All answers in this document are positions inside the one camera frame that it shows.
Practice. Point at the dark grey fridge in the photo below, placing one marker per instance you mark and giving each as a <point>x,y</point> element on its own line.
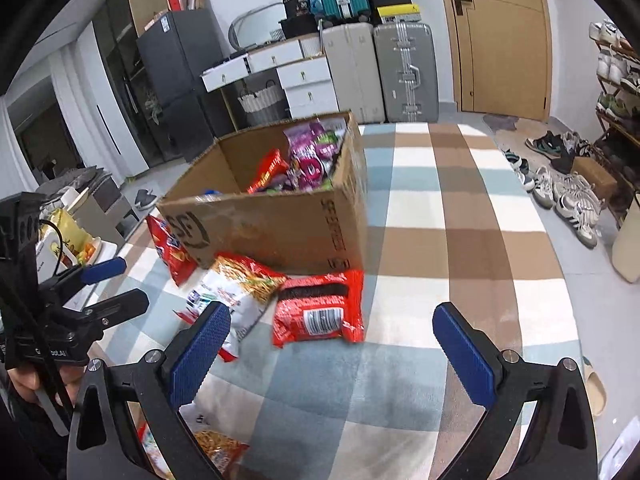
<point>180,75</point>

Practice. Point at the grey door mat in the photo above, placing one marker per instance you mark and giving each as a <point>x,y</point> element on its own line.
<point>502,122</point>

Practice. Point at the large white red noodle packet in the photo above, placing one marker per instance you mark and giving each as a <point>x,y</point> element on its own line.
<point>220,452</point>

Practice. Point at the blue cookie packet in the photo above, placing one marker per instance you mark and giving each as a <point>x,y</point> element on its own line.
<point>212,192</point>

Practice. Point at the plaid cloth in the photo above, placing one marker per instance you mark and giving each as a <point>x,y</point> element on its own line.
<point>440,260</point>

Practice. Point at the person's left hand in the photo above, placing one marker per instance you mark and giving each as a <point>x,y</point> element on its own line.
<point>25,384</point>

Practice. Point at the grey cloth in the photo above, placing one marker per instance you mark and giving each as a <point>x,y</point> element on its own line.
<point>75,177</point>

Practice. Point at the small brown box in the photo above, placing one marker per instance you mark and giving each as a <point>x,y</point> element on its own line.
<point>592,172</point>

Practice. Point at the woven laundry basket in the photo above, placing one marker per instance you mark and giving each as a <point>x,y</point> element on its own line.
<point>262,105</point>

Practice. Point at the pile of sneakers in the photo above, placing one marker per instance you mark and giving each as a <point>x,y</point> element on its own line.
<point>570,200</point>

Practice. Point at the grey slipper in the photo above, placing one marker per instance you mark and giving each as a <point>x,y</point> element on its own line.
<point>144,199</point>

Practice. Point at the wooden shoe rack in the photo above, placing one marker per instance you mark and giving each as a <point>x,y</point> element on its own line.
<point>607,125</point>

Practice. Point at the red white snack packet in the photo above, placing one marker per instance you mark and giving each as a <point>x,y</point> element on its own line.
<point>146,445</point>

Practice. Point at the white drawer desk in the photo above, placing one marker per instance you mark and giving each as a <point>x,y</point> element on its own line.
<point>240,67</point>

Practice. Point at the metal hoop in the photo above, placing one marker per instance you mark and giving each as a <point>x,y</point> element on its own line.
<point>237,22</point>

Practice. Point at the black printed bag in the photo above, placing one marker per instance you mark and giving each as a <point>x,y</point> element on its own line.
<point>297,5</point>

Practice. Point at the grey drawer unit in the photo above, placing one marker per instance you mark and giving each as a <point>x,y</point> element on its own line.
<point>110,205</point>

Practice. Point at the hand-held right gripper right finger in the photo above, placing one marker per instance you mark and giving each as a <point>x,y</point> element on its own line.
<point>465,355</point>

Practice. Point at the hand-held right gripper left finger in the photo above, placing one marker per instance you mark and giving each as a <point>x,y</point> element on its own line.
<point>200,355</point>

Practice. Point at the small purple candy bag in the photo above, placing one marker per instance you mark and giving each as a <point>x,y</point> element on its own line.
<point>325,137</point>

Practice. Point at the large purple candy bag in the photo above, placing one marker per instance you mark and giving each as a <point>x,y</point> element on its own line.
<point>307,167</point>

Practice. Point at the black storage box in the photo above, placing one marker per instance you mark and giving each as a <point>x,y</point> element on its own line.
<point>297,28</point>

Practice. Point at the shoe rack with shoes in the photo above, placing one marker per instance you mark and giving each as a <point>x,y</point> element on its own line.
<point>612,67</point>

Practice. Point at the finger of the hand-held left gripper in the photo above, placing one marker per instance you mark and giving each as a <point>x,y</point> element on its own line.
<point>115,306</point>
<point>102,271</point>

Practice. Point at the beige suitcase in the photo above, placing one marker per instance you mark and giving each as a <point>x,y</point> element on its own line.
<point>352,75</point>

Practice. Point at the grey suitcase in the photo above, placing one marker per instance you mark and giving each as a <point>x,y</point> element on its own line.
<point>405,70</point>

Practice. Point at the brown cardboard box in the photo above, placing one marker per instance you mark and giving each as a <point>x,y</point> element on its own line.
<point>280,230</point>

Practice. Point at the beige slipper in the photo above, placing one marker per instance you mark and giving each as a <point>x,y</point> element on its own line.
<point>595,390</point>

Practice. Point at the dark red noodle packet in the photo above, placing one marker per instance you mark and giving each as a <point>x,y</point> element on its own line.
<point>320,310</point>

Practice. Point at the small red snack packet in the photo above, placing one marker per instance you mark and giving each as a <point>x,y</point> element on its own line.
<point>267,172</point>

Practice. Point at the tall cardboard box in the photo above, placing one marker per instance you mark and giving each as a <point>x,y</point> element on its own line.
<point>145,0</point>

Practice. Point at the white drawer cabinet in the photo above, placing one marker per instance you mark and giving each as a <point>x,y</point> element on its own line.
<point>307,90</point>

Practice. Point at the wooden door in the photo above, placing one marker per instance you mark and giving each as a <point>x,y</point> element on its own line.
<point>500,50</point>

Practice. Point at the dark glass cabinet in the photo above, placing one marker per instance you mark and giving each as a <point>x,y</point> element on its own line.
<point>120,60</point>

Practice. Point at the yellow printed bag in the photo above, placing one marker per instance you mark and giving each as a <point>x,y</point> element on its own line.
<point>70,237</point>

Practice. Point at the red chip bag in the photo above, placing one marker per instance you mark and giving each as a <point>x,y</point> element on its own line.
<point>172,255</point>

